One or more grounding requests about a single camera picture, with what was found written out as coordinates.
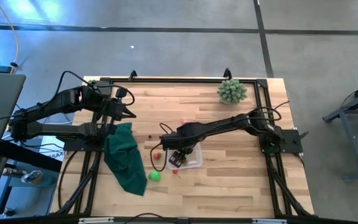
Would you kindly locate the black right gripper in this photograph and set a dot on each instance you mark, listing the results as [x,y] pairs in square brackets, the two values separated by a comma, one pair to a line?
[179,141]

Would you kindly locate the red toy cherry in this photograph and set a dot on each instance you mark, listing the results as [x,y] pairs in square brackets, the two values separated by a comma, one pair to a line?
[175,171]

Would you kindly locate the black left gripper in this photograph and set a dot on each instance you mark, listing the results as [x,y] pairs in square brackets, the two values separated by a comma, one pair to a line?
[116,109]

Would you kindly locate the green toy pear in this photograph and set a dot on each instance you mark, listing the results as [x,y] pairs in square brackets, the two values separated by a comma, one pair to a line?
[154,176]

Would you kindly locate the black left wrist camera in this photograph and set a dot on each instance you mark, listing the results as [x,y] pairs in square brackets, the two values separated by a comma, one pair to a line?
[121,92]

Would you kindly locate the black frame hook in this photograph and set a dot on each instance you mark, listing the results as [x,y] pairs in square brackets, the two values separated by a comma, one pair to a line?
[227,74]
[132,75]

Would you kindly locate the dark green cloth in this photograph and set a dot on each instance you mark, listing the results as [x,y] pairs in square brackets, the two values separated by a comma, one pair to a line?
[126,161]

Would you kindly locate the white printed sheet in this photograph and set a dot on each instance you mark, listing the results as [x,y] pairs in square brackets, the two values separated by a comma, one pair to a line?
[47,146]

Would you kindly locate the brown bottle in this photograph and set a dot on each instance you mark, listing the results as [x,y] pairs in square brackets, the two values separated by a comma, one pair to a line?
[11,172]

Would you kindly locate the silver metal can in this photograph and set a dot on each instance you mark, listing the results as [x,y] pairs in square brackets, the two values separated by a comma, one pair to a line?
[31,176]

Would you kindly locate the white bracket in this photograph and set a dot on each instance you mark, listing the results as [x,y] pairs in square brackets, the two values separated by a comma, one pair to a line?
[269,221]
[95,220]

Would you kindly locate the potted faux green plant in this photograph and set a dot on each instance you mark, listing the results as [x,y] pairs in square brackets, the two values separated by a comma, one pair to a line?
[232,91]

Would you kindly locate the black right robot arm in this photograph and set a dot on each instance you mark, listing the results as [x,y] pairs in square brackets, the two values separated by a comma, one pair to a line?
[216,126]

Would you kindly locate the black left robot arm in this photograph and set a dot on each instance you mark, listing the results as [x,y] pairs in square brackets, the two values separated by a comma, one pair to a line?
[57,101]

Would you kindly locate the clear plastic tupperware container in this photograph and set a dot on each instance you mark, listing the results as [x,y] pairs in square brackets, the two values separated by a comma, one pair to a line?
[197,163]

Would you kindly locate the red toy strawberry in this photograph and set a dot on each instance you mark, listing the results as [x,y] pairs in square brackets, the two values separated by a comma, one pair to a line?
[157,156]

